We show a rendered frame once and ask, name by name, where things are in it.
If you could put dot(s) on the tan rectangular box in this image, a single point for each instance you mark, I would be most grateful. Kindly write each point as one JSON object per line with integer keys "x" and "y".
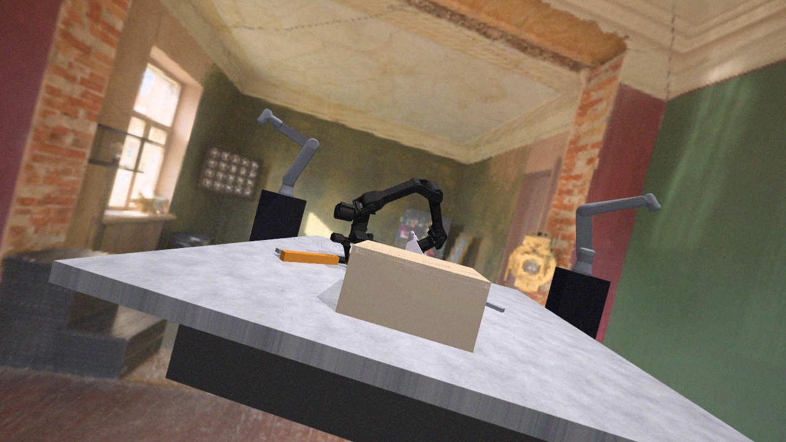
{"x": 413, "y": 293}

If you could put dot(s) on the orange rectangular bar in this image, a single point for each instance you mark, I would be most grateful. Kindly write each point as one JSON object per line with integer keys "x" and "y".
{"x": 306, "y": 257}

